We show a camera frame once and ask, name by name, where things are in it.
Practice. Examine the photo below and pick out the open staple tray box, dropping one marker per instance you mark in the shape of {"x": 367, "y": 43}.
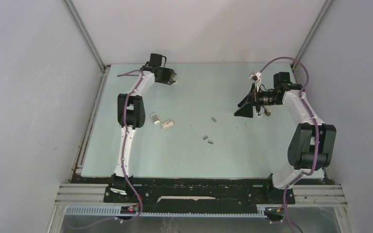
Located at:
{"x": 155, "y": 118}

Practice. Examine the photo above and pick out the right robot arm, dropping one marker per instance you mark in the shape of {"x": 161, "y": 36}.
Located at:
{"x": 311, "y": 147}

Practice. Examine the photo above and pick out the right aluminium frame post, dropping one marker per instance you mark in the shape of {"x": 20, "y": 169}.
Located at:
{"x": 314, "y": 28}

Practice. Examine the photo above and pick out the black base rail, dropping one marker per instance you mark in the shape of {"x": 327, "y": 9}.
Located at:
{"x": 199, "y": 196}

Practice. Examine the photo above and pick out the olive green stapler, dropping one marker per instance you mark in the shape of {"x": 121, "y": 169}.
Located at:
{"x": 174, "y": 80}

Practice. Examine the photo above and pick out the light blue stapler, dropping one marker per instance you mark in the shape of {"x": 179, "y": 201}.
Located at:
{"x": 259, "y": 113}

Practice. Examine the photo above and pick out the beige brown stapler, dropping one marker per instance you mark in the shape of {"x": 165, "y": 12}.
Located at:
{"x": 266, "y": 112}

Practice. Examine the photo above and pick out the white staple box sleeve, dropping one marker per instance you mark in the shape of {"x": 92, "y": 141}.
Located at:
{"x": 167, "y": 124}

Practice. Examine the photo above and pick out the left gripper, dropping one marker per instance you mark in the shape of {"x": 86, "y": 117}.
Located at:
{"x": 168, "y": 73}

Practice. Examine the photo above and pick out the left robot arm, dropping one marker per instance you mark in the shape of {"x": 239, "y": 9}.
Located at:
{"x": 131, "y": 115}

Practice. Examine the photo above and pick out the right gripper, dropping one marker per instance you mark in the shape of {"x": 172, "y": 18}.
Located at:
{"x": 246, "y": 105}

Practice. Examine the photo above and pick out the left aluminium frame post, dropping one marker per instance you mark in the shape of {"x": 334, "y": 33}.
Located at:
{"x": 79, "y": 24}

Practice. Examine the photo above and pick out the aluminium frame post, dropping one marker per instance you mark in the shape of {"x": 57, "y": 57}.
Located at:
{"x": 79, "y": 24}
{"x": 314, "y": 28}

